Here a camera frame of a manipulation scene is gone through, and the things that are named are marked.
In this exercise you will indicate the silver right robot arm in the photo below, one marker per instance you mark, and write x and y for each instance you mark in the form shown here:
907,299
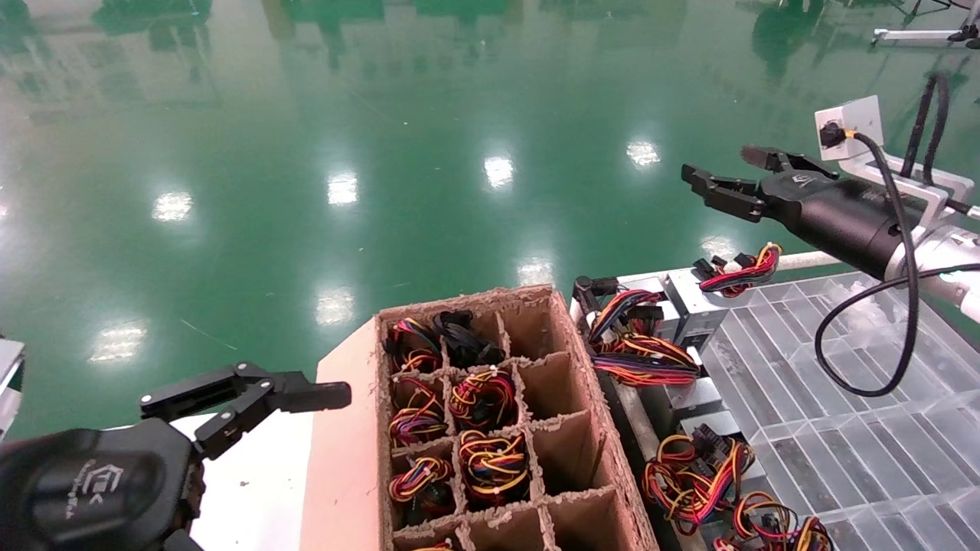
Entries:
949,252

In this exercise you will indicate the crumpled clear plastic film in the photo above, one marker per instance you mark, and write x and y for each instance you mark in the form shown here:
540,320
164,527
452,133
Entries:
865,310

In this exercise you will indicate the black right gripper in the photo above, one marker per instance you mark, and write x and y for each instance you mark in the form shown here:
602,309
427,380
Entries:
842,218

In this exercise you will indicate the black pipe connector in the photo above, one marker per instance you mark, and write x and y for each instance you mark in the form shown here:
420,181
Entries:
586,291

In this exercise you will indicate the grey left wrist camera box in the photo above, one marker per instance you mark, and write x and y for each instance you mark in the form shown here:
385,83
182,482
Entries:
9,375

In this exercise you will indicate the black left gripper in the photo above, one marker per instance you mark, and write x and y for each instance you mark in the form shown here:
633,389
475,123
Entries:
92,490

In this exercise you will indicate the black stand foot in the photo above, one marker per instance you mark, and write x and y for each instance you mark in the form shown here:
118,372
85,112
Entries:
966,34

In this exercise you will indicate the long white pipe rail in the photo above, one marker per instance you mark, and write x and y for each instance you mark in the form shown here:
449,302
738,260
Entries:
804,260

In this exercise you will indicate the white stand base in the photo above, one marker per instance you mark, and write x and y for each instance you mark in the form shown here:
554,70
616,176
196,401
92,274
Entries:
911,35

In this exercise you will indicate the brown divided cardboard box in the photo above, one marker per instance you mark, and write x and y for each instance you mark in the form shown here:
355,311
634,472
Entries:
566,459

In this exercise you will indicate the clear plastic divided tray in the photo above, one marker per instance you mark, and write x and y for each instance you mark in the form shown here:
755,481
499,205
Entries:
804,428

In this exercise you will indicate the grey metal rail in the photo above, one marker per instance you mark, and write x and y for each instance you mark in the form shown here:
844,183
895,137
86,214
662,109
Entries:
635,428

